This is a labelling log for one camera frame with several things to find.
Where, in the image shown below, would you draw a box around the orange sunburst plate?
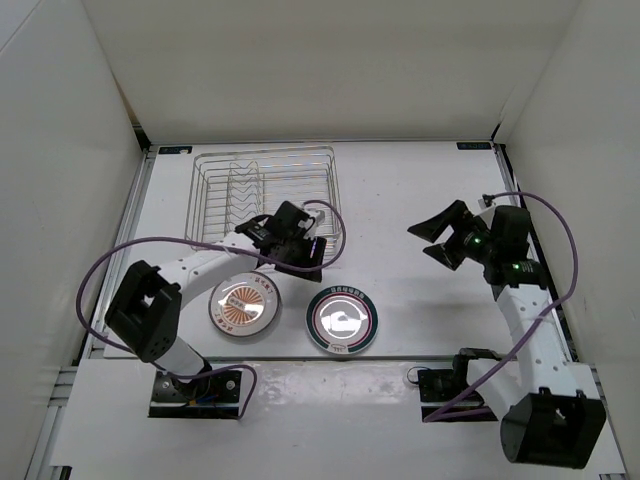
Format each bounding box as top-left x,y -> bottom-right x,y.
208,271 -> 282,339

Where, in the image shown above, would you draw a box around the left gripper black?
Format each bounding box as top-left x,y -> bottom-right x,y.
274,232 -> 327,282

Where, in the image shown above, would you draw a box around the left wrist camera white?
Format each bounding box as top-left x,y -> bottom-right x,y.
298,201 -> 325,239

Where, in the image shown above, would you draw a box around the green rimmed back plate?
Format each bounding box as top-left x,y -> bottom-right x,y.
305,285 -> 379,356

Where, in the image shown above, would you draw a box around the wire dish rack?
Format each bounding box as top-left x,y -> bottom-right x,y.
184,146 -> 340,243

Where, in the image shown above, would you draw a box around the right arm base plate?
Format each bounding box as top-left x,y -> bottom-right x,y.
405,366 -> 498,423

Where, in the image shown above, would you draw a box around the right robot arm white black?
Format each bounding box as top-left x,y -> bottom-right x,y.
408,195 -> 606,470

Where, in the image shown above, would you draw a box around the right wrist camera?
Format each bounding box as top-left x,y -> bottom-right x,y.
478,195 -> 495,209

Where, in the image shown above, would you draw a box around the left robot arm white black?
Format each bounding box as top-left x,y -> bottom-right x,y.
105,201 -> 327,400

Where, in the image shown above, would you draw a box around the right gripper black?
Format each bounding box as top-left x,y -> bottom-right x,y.
407,200 -> 498,271

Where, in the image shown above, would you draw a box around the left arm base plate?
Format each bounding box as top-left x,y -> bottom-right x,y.
147,365 -> 257,420

